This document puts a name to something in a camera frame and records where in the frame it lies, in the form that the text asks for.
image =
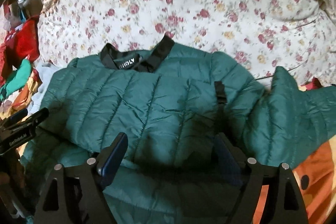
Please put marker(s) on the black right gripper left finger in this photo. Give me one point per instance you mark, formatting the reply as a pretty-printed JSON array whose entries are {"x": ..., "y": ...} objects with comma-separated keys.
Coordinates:
[{"x": 75, "y": 194}]

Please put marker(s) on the dark green quilted puffer jacket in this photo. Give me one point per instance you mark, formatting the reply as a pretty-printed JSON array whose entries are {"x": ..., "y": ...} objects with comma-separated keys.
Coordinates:
[{"x": 171, "y": 114}]

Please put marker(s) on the red satin jacket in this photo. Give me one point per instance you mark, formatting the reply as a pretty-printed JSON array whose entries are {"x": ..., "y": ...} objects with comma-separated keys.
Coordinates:
[{"x": 19, "y": 43}]

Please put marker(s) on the teal green sweater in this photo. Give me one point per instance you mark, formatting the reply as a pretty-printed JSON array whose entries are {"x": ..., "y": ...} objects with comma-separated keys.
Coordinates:
[{"x": 16, "y": 80}]

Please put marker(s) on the floral white duvet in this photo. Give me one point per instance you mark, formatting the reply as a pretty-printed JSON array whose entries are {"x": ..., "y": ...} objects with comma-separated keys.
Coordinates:
[{"x": 259, "y": 34}]

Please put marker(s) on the yellow red rose blanket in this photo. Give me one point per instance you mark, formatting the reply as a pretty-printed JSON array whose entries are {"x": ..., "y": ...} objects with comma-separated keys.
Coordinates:
[{"x": 309, "y": 179}]

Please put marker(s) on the light grey fleece garment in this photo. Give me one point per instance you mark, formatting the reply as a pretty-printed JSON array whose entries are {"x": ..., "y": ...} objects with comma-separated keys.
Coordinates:
[{"x": 46, "y": 71}]

